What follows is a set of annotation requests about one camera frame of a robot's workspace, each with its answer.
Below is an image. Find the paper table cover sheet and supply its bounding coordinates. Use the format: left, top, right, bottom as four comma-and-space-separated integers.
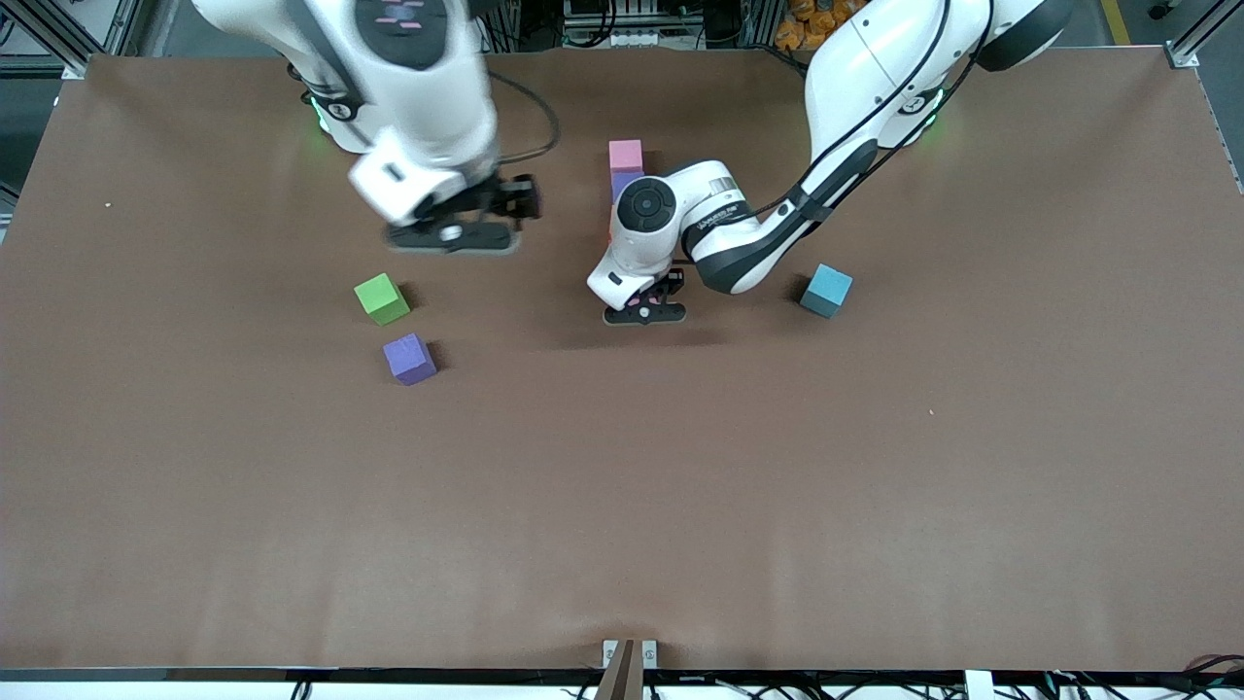
0, 47, 1244, 674

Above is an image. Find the green foam cube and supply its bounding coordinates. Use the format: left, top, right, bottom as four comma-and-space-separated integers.
353, 272, 412, 327

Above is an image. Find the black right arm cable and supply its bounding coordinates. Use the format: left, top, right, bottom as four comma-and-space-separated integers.
484, 68, 563, 168

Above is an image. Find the white power strip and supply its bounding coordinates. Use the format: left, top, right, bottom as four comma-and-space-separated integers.
569, 27, 676, 50

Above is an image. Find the aluminium frame post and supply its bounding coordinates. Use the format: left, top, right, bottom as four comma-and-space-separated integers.
736, 0, 781, 48
496, 0, 545, 52

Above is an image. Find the orange lumpy objects pile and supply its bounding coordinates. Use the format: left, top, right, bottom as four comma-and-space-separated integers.
775, 0, 866, 52

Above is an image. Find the aluminium frame profile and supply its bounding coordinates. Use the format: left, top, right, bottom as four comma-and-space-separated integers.
0, 0, 147, 81
1166, 0, 1244, 69

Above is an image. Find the black cable bundle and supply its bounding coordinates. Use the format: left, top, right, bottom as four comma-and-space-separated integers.
1040, 653, 1244, 700

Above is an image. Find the white metal bracket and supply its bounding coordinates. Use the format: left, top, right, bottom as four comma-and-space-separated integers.
601, 638, 660, 672

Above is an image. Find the light blue foam cube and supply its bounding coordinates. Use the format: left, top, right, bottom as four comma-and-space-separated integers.
799, 262, 854, 319

